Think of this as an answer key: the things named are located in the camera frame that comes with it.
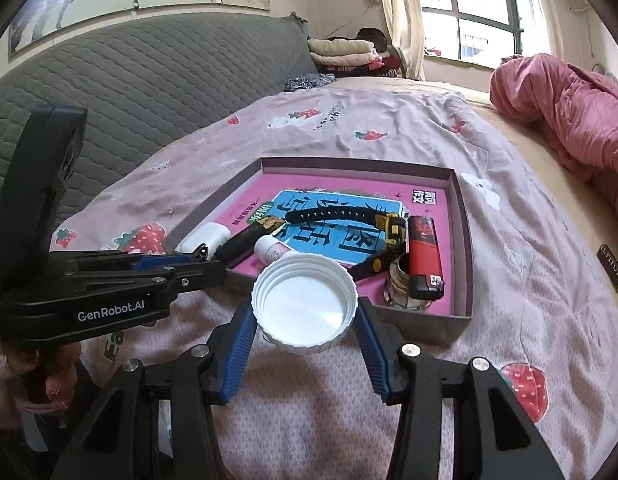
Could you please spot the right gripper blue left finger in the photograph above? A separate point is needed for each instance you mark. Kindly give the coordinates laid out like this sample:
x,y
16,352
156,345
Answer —
x,y
230,346

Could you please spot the black labelled box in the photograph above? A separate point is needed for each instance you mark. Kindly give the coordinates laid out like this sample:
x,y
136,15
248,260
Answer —
x,y
609,263

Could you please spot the red crumpled duvet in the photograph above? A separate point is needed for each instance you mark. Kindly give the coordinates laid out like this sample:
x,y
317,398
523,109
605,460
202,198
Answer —
x,y
576,112

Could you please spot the grey quilted headboard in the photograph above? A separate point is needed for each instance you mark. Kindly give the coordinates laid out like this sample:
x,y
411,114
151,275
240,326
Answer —
x,y
148,83

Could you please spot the white pill bottle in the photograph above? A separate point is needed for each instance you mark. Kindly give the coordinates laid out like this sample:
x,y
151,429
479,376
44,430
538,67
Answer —
x,y
269,249

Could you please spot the black faceted tube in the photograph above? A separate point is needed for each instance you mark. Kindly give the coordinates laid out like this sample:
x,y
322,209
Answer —
x,y
241,245

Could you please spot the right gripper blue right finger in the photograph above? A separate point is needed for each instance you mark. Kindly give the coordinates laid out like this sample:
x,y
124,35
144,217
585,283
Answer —
x,y
380,344

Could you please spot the window with dark frame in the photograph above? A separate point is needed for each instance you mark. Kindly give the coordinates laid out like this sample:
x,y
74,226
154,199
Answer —
x,y
482,32

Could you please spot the white ribbed jar lid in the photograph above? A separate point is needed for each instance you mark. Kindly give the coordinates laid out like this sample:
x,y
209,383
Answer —
x,y
304,304

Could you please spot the yellow and black wristwatch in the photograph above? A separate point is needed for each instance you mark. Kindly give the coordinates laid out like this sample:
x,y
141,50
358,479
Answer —
x,y
378,235

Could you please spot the white earbuds case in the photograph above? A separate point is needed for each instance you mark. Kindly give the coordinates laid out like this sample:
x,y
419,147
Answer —
x,y
210,234

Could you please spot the cream curtain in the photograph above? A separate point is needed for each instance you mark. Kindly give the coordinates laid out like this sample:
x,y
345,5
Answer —
x,y
404,19

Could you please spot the red and black lighter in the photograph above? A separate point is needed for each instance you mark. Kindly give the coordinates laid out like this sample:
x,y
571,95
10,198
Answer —
x,y
426,276

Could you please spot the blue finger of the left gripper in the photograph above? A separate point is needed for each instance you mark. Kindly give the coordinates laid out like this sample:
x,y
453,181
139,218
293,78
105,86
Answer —
x,y
200,254
192,276

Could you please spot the stack of folded clothes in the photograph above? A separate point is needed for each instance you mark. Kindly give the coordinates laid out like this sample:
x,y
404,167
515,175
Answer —
x,y
368,54

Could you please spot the brass metal fitting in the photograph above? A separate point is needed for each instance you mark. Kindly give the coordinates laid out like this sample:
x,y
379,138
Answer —
x,y
396,287

